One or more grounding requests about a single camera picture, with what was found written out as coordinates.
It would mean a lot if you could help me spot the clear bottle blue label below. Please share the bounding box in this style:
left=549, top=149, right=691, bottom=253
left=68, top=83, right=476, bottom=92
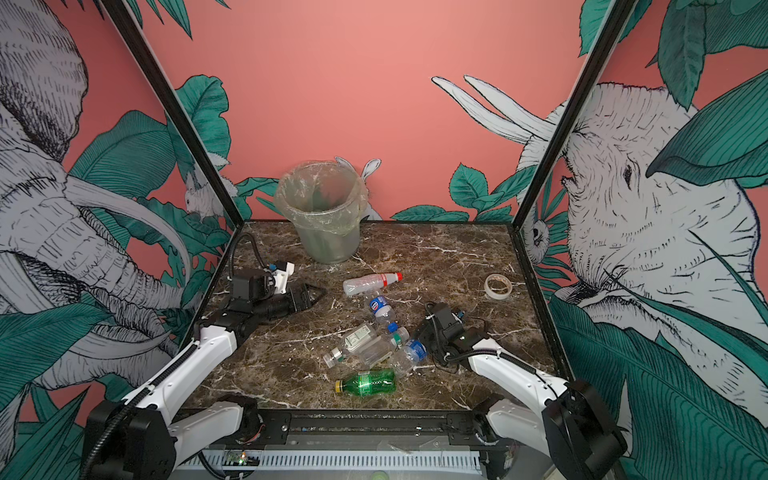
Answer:
left=390, top=340, right=428, bottom=378

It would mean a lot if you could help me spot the green bottle yellow cap front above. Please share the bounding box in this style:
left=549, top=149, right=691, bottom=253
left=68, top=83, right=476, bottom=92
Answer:
left=334, top=369, right=396, bottom=397

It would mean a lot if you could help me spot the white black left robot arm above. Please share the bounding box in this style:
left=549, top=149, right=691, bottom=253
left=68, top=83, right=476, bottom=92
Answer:
left=79, top=283, right=327, bottom=479

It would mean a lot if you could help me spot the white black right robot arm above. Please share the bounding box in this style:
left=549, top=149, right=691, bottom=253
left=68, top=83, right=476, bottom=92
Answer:
left=417, top=303, right=627, bottom=479

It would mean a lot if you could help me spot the clear plastic bin liner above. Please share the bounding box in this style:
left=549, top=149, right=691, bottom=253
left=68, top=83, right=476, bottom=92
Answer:
left=274, top=161, right=369, bottom=235

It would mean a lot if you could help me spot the clear bottle green cap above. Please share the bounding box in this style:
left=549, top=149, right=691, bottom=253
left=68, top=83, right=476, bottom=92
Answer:
left=355, top=327, right=410, bottom=368

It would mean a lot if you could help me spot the clear bottle red cap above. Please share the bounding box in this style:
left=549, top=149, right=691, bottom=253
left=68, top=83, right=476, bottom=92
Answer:
left=342, top=272, right=403, bottom=297

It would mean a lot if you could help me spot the roll of clear tape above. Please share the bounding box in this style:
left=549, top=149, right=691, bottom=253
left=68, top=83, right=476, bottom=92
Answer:
left=484, top=273, right=514, bottom=301

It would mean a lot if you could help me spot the small bottle blue label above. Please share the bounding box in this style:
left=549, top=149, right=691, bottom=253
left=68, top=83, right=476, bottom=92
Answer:
left=368, top=295, right=394, bottom=323

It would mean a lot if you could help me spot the clear bottle green white label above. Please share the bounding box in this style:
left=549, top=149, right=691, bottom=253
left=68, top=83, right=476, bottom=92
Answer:
left=323, top=324, right=377, bottom=368

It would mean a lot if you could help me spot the small circuit board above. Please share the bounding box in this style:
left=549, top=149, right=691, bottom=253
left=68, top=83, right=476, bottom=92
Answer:
left=222, top=451, right=261, bottom=469

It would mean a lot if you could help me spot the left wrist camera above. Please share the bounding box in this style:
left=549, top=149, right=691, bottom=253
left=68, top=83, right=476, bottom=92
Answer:
left=230, top=261, right=295, bottom=302

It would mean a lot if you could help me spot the black front rail frame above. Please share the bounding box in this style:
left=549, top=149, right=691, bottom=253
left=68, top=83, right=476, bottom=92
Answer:
left=249, top=409, right=501, bottom=448

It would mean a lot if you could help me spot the white slotted cable duct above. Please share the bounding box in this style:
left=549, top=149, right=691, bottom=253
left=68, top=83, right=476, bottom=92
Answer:
left=203, top=450, right=484, bottom=474

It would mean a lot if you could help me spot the black left corner post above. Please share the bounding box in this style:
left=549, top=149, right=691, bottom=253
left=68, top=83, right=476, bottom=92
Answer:
left=100, top=0, right=245, bottom=228

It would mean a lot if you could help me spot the black corner post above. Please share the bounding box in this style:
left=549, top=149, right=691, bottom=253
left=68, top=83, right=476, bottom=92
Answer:
left=100, top=0, right=245, bottom=228
left=512, top=0, right=636, bottom=233

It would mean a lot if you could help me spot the black right corner post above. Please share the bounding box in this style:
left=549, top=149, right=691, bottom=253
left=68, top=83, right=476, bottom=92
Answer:
left=512, top=0, right=636, bottom=233

